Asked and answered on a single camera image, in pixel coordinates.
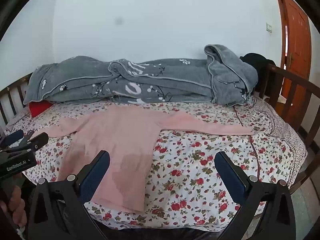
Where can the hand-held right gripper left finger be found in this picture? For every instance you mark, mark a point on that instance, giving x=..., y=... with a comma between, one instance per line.
x=96, y=175

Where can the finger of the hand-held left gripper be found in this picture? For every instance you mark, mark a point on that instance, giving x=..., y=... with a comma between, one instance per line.
x=35, y=142
x=13, y=137

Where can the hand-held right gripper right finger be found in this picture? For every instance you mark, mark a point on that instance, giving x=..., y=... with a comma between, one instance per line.
x=230, y=175

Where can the pink knit sweater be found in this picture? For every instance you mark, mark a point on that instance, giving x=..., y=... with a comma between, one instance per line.
x=120, y=140

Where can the person's left hand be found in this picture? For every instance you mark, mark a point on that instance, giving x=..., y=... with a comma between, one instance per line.
x=16, y=205

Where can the floral bed sheet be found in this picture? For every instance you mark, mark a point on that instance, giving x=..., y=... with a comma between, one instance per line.
x=200, y=160

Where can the red cloth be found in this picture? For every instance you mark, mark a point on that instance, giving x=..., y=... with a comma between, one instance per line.
x=38, y=108

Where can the wooden chair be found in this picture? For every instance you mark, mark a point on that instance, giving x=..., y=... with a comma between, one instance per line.
x=275, y=80

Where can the grey printed blanket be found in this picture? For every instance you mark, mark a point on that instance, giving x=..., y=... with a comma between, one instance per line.
x=150, y=80

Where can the black garment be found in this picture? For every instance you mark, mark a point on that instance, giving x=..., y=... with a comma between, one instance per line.
x=257, y=61

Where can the brown wooden door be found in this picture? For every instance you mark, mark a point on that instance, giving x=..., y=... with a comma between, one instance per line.
x=297, y=30

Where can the white wall switch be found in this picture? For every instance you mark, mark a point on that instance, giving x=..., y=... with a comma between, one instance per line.
x=268, y=27

